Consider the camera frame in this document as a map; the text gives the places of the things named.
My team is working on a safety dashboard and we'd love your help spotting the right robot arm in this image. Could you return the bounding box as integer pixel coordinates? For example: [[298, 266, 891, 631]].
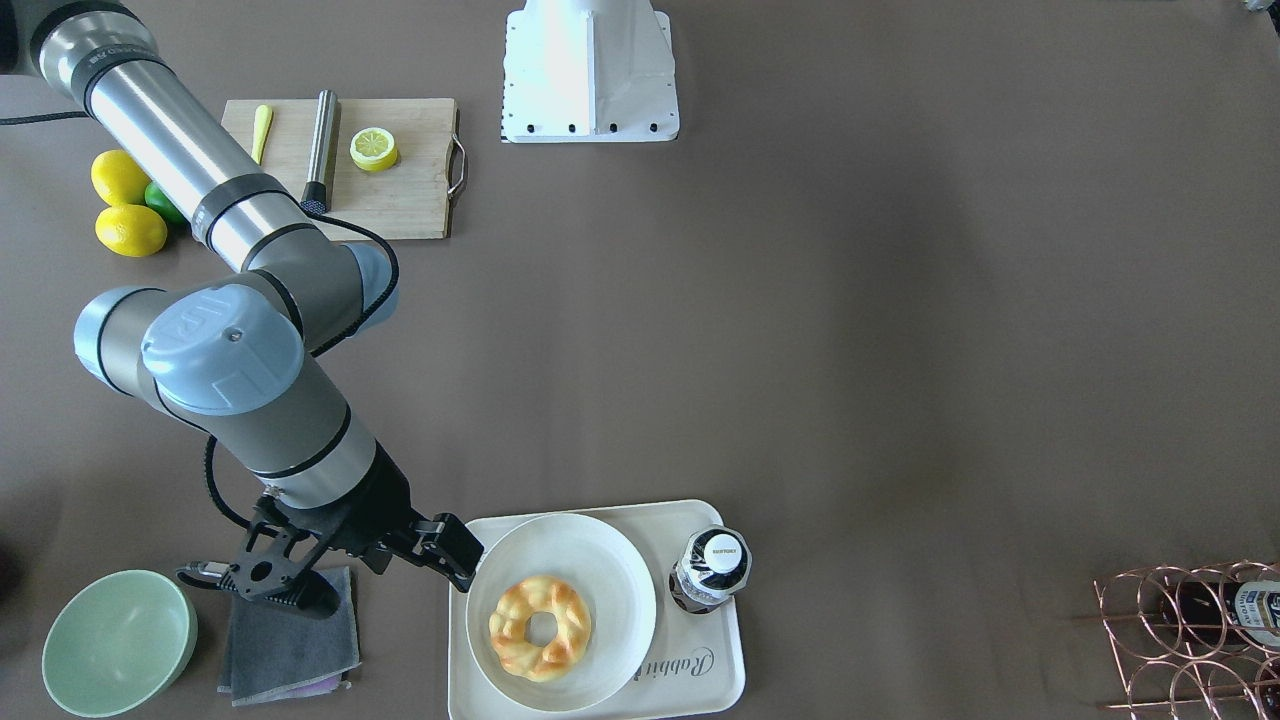
[[3, 1, 483, 609]]

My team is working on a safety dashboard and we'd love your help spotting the dark tea bottle in rack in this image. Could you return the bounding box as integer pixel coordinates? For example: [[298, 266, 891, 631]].
[[1158, 582, 1279, 651]]

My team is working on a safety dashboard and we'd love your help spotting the yellow lemon upper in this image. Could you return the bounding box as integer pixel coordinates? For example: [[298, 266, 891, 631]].
[[90, 149, 151, 208]]

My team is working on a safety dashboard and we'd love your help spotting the lemon half slice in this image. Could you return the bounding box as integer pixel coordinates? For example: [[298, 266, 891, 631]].
[[349, 127, 401, 173]]

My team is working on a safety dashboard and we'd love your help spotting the yellow lemon lower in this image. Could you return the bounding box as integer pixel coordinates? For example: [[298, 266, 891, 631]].
[[95, 205, 169, 258]]

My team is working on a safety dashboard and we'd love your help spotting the white round plate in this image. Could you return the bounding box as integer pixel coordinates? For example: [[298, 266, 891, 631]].
[[462, 512, 657, 714]]

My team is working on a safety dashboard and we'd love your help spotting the green lime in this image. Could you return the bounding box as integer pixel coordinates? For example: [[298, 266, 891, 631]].
[[143, 181, 188, 225]]

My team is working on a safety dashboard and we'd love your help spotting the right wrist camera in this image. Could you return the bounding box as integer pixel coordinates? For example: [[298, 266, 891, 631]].
[[175, 520, 340, 619]]

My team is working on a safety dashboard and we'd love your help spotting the copper wire bottle rack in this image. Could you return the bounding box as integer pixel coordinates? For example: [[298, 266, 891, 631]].
[[1093, 561, 1279, 719]]

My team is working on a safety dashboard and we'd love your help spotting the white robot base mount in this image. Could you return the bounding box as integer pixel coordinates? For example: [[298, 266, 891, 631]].
[[500, 1, 681, 143]]

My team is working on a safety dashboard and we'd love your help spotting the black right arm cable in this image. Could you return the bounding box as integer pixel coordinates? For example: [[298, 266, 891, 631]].
[[204, 208, 401, 530]]

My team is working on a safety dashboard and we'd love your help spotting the glazed twisted donut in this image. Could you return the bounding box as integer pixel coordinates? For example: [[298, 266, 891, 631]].
[[486, 574, 594, 683]]

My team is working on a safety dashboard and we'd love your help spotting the wooden cutting board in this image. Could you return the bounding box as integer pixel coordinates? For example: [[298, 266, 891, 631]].
[[262, 97, 466, 241]]

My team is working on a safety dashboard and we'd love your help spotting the cream rabbit tray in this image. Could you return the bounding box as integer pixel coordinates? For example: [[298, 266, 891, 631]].
[[448, 498, 746, 719]]

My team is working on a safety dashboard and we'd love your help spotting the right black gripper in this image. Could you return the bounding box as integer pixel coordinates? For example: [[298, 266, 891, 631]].
[[259, 445, 484, 594]]

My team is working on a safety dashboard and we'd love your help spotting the yellow plastic knife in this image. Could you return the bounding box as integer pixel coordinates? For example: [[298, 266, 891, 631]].
[[250, 104, 274, 164]]

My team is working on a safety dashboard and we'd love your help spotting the grey folded cloth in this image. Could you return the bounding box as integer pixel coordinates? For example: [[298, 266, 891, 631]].
[[218, 568, 361, 707]]

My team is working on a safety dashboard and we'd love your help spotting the dark tea bottle on tray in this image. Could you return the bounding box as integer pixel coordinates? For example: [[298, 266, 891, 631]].
[[668, 525, 753, 615]]

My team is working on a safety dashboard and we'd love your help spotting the green bowl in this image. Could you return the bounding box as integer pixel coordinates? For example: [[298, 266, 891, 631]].
[[41, 569, 198, 717]]

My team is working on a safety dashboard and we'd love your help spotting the yellow lemon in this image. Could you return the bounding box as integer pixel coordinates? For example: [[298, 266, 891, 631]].
[[95, 205, 169, 258], [90, 149, 151, 208]]

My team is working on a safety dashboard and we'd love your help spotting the steel cylinder tool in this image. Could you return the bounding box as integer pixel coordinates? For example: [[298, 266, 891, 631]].
[[300, 88, 340, 215]]

